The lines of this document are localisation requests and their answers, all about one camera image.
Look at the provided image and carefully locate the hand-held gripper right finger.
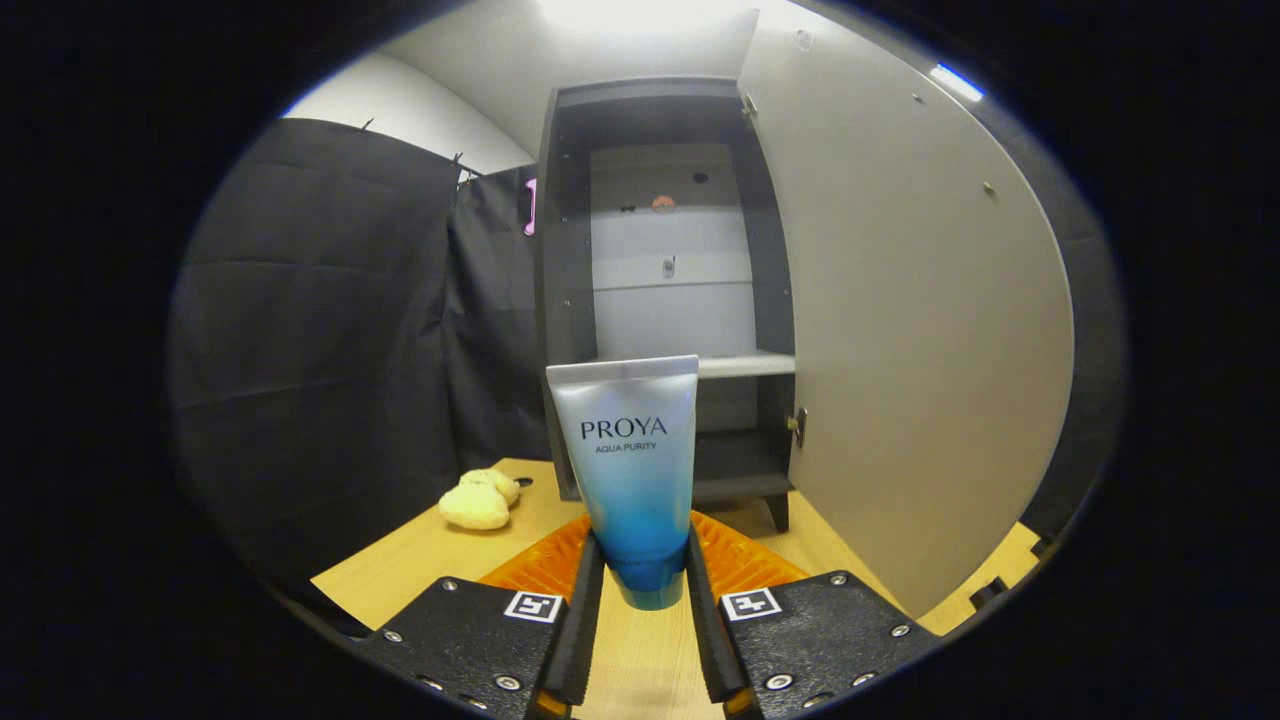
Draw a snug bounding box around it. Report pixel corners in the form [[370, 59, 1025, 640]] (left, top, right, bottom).
[[685, 510, 941, 720]]

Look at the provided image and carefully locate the black backdrop cloth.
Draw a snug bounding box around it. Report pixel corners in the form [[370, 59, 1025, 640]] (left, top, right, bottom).
[[168, 118, 1126, 581]]

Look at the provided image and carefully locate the blue white cosmetic tube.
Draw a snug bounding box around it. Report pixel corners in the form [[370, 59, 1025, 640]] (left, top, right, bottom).
[[546, 355, 700, 611]]

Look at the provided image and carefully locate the yellow plush toy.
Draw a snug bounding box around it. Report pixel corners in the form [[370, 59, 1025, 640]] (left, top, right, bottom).
[[438, 468, 522, 531]]

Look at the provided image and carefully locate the dark grey cabinet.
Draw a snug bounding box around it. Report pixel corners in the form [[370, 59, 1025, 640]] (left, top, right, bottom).
[[533, 78, 801, 533]]

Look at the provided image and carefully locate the grey cabinet shelf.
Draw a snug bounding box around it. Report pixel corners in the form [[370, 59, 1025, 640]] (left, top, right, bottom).
[[697, 350, 796, 380]]

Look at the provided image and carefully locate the beige cabinet door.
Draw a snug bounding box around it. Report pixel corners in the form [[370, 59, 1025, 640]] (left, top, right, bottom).
[[738, 5, 1076, 619]]

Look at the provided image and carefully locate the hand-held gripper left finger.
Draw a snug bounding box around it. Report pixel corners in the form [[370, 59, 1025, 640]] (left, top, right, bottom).
[[360, 515, 607, 720]]

